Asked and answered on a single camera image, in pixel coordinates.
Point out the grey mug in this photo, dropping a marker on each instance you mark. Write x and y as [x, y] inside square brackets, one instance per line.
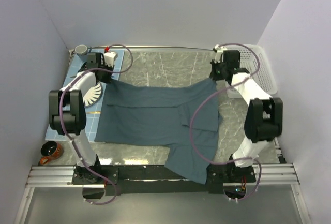
[82, 51]

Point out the blue-grey t-shirt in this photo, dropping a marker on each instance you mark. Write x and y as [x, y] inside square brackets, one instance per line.
[185, 119]

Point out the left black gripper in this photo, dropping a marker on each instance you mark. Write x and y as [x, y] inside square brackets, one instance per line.
[107, 80]

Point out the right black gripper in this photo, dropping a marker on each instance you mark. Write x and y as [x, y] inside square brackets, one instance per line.
[213, 74]

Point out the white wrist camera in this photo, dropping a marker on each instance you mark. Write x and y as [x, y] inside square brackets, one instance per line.
[110, 58]
[219, 50]

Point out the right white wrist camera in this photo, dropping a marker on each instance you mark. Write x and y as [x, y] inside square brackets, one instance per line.
[219, 50]

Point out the aluminium frame rail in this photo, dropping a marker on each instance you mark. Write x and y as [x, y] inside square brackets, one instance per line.
[61, 176]

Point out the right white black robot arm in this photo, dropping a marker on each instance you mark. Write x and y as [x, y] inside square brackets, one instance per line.
[264, 118]

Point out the brown orange ceramic mug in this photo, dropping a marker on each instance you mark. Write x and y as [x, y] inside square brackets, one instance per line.
[51, 150]

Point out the white blue striped plate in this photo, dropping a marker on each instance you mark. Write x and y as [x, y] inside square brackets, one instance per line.
[93, 95]

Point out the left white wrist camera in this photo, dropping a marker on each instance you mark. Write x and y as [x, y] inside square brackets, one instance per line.
[110, 58]

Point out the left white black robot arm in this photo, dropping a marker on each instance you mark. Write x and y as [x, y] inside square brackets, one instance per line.
[67, 111]

